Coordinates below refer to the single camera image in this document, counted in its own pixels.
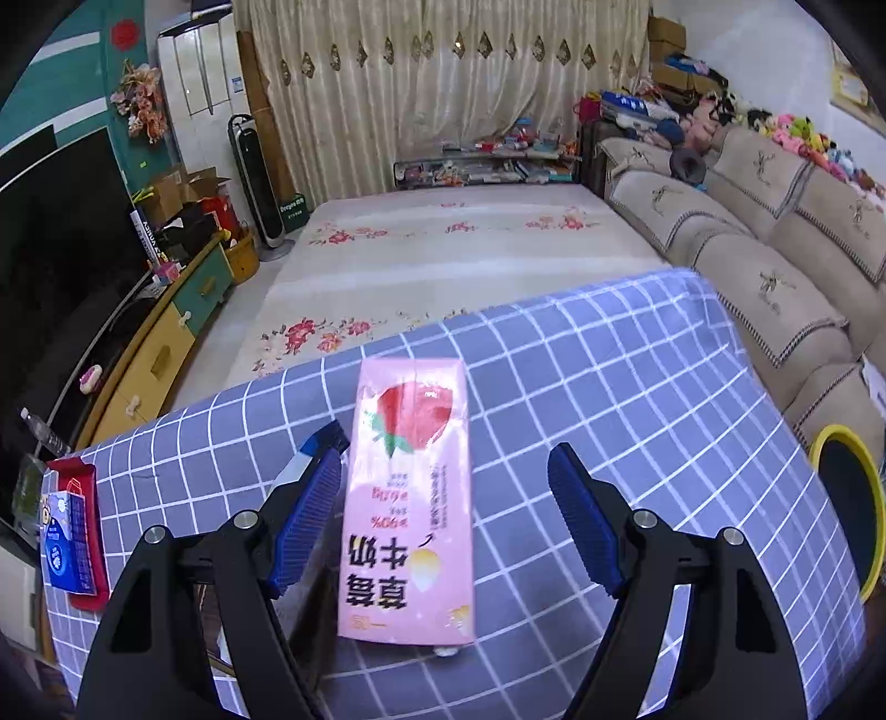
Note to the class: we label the white standing air conditioner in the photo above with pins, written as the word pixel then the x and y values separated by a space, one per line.
pixel 201 69

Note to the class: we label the green yellow TV cabinet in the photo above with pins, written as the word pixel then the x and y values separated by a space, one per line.
pixel 159 353

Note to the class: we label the beige sofa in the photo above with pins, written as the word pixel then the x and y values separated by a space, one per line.
pixel 747 277

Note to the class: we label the clear water bottle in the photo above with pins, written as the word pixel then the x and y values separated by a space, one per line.
pixel 45 433

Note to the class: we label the black yellow-rimmed trash bin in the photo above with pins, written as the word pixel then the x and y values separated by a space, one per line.
pixel 841 484

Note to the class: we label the framed wall picture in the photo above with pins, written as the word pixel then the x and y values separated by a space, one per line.
pixel 855 83

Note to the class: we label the red box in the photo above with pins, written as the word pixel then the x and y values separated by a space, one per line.
pixel 216 214

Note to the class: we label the grey round cushion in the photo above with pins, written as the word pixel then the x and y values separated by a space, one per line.
pixel 686 165

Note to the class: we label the row of plush toys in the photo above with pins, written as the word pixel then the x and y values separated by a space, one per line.
pixel 796 131

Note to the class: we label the blue tissue pack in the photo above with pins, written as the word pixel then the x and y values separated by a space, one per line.
pixel 66 547

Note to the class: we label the black box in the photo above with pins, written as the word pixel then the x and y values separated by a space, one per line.
pixel 187 228

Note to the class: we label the small green box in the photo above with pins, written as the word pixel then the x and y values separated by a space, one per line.
pixel 294 211

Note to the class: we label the red tray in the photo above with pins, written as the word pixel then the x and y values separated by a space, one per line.
pixel 76 471

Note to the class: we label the blue checked tablecloth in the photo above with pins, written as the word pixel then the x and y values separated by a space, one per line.
pixel 588 388

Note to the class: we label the small pink case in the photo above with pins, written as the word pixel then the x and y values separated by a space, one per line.
pixel 91 379

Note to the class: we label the black white tower fan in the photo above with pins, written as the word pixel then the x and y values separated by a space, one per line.
pixel 259 187

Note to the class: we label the floral floor mat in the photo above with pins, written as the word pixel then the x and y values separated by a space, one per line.
pixel 450 263

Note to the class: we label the hanging flower decoration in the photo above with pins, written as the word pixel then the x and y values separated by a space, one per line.
pixel 142 104

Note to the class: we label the pink strawberry milk carton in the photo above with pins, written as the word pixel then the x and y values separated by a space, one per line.
pixel 408 498

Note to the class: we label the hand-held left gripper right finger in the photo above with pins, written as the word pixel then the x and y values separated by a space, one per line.
pixel 581 519

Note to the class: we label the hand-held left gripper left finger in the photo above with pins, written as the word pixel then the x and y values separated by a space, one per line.
pixel 308 526

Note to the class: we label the stack of cardboard boxes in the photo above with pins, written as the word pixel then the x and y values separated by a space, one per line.
pixel 675 52

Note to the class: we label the beige patterned curtain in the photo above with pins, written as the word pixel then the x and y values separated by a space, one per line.
pixel 415 90

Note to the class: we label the open cardboard box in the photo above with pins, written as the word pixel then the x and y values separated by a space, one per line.
pixel 206 183
pixel 166 194

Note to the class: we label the pile of bags and toys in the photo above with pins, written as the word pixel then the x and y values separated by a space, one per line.
pixel 630 114

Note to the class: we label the black television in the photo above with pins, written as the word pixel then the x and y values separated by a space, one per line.
pixel 55 277

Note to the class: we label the yellow basket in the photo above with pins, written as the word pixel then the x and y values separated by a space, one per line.
pixel 241 256

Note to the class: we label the low shelf of toys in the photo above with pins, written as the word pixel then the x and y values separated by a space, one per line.
pixel 484 163

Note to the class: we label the white printed tall carton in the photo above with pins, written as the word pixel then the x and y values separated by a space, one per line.
pixel 147 235

